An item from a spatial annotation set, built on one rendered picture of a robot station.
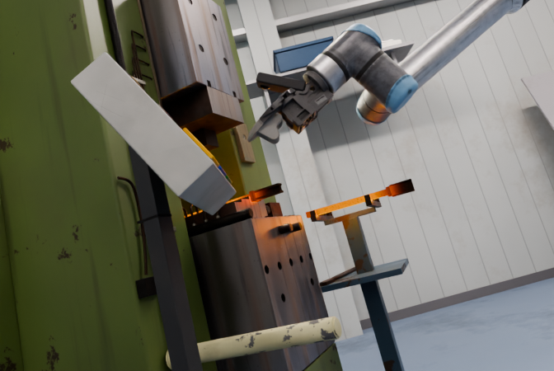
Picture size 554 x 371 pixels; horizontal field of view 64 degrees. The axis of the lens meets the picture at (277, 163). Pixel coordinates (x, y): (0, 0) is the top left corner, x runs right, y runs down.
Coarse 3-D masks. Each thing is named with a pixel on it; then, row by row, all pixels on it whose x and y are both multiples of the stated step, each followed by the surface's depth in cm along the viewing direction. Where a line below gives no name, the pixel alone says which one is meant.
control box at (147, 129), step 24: (96, 72) 76; (120, 72) 76; (96, 96) 75; (120, 96) 75; (144, 96) 75; (120, 120) 74; (144, 120) 74; (168, 120) 74; (144, 144) 73; (168, 144) 73; (192, 144) 73; (168, 168) 73; (192, 168) 72; (216, 168) 76; (192, 192) 76; (216, 192) 89
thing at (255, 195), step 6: (270, 186) 141; (276, 186) 142; (252, 192) 143; (258, 192) 144; (264, 192) 143; (270, 192) 142; (276, 192) 140; (282, 192) 142; (240, 198) 146; (252, 198) 143; (258, 198) 143; (264, 198) 144
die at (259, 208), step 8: (240, 200) 138; (248, 200) 142; (224, 208) 135; (232, 208) 134; (240, 208) 136; (256, 208) 145; (264, 208) 150; (200, 216) 139; (208, 216) 137; (256, 216) 143; (264, 216) 148
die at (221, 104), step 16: (192, 96) 144; (208, 96) 141; (224, 96) 150; (176, 112) 146; (192, 112) 143; (208, 112) 141; (224, 112) 147; (240, 112) 157; (192, 128) 149; (208, 128) 153; (224, 128) 158
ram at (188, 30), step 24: (144, 0) 149; (168, 0) 145; (192, 0) 152; (168, 24) 144; (192, 24) 147; (216, 24) 163; (168, 48) 143; (192, 48) 141; (216, 48) 157; (168, 72) 142; (192, 72) 138; (216, 72) 151; (168, 96) 143; (240, 96) 162
